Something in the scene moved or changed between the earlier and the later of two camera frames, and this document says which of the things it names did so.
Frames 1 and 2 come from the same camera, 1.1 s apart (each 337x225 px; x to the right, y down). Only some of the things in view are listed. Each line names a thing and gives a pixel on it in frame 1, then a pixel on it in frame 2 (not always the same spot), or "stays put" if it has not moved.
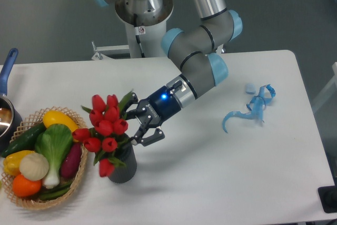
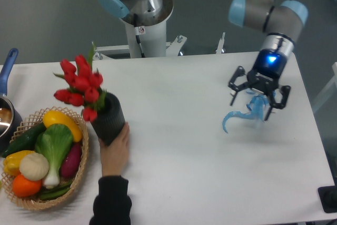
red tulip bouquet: [104, 135] to [82, 85]
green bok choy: [53, 143] stays put
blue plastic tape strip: [255, 109] stays put
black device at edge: [328, 197] stays put
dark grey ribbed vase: [126, 153] to [110, 119]
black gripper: [160, 105] to [268, 66]
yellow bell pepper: [11, 162] stays put
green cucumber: [27, 142] stays put
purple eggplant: [71, 163] stays put
